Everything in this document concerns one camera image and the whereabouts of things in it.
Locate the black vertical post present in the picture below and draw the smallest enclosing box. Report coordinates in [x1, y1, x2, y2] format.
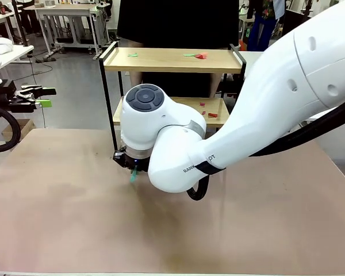
[11, 0, 29, 47]

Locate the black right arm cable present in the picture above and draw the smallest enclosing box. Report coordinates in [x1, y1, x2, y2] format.
[186, 94, 345, 201]

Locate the black monitor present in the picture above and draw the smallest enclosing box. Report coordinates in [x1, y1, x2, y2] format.
[282, 8, 312, 39]

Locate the white side desk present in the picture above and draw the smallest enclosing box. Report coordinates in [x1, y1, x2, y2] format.
[0, 43, 35, 73]

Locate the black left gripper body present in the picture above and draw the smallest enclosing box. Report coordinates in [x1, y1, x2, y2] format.
[0, 80, 18, 112]

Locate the two-tier wooden black-framed shelf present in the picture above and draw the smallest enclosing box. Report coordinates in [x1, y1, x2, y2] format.
[98, 41, 247, 158]

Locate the cardboard box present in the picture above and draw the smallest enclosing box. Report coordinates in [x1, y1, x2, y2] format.
[1, 118, 36, 141]

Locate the bystander in dark trousers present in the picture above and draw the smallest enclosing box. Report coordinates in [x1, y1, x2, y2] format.
[18, 0, 41, 38]

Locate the teal cleaning cloth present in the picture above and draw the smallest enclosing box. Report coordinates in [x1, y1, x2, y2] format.
[129, 165, 140, 183]

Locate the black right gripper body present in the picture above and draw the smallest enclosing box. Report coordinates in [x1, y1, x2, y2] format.
[121, 147, 150, 173]

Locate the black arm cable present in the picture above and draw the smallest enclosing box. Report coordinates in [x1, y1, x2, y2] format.
[186, 94, 345, 201]
[0, 103, 21, 152]

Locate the grey workbench table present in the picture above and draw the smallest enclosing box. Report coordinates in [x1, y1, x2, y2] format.
[34, 3, 110, 57]

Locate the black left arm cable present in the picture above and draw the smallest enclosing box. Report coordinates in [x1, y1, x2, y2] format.
[0, 103, 21, 152]

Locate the bystander in blue trousers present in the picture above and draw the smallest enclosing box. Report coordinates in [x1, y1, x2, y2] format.
[246, 0, 285, 52]

